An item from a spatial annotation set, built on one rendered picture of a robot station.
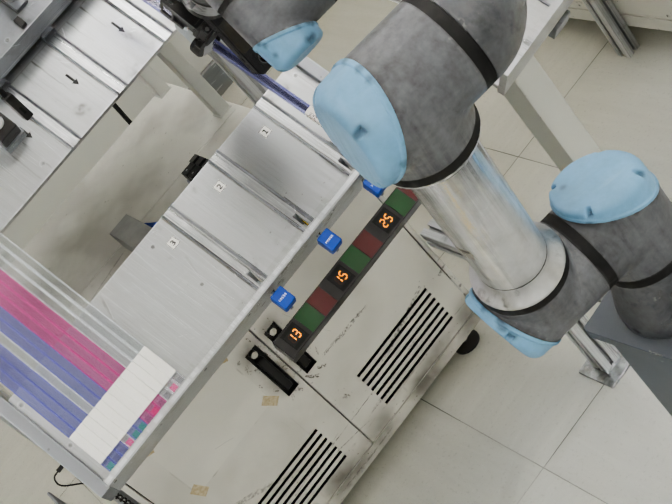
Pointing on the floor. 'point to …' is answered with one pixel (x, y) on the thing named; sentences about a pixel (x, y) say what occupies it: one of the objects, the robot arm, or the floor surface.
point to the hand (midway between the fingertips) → (213, 43)
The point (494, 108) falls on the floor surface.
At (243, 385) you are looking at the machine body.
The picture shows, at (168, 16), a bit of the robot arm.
